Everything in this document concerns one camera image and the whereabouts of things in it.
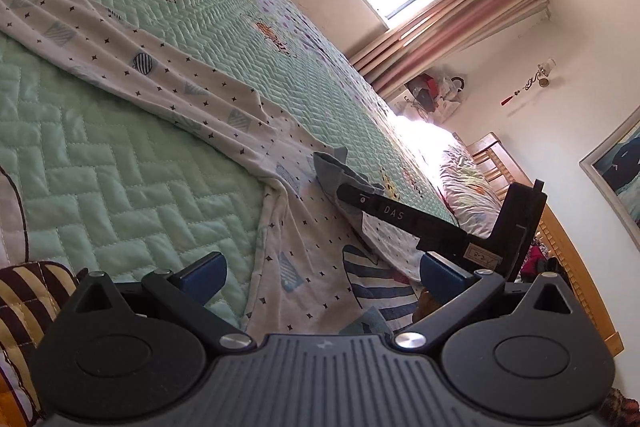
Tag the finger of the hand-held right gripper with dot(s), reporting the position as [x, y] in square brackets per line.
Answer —
[357, 197]

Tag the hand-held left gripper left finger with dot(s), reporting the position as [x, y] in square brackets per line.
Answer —
[205, 274]

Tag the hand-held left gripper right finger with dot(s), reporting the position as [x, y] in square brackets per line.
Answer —
[440, 274]

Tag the white patterned long-sleeve shirt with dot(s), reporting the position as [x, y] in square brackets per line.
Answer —
[210, 87]

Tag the floral pillow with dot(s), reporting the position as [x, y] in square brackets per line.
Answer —
[465, 187]

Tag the red garment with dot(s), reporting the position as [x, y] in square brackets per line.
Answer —
[540, 254]

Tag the black garment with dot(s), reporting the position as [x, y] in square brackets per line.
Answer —
[555, 268]

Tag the red bag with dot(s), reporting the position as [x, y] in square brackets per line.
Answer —
[422, 87]

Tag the wooden headboard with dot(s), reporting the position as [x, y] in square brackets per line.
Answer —
[570, 247]

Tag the white plastic bag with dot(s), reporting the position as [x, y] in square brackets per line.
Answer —
[450, 97]

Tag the green bee-print quilt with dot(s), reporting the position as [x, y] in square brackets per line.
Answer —
[125, 147]

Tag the pink striped curtain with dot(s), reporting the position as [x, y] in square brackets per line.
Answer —
[450, 22]

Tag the framed wall picture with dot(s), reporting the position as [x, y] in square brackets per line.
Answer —
[620, 177]

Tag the glass wall lamp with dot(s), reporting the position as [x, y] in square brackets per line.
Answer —
[542, 72]

